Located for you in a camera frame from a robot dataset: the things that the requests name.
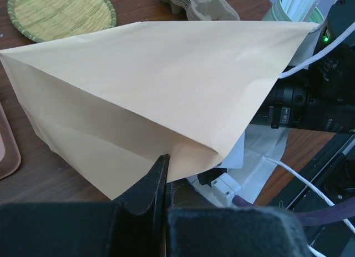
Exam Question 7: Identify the brown paper bag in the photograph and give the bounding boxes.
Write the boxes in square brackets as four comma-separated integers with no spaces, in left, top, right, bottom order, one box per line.
[0,20,355,257]

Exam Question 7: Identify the cardboard cup carrier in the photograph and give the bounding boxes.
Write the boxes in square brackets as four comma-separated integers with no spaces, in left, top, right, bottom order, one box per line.
[161,0,240,21]

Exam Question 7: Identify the pink rectangular tray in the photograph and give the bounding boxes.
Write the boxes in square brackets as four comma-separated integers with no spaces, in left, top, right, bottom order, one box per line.
[0,105,21,179]

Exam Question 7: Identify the yellow woven coaster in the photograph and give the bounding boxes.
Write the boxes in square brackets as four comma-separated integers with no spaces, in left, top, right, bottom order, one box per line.
[7,0,117,43]

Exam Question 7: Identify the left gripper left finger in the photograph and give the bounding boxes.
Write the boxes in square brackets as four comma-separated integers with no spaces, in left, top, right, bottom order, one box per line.
[1,155,170,256]

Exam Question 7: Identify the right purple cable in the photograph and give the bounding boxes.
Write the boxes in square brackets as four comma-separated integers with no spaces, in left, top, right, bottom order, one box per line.
[232,194,355,227]

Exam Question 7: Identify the green straw holder cup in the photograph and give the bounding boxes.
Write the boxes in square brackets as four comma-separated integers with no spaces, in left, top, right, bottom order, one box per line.
[262,0,324,24]

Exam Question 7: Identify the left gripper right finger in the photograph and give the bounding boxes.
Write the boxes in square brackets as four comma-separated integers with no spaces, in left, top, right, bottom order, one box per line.
[167,207,311,256]

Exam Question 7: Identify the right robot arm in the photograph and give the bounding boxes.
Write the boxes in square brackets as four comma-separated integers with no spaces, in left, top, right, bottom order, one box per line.
[251,32,354,134]

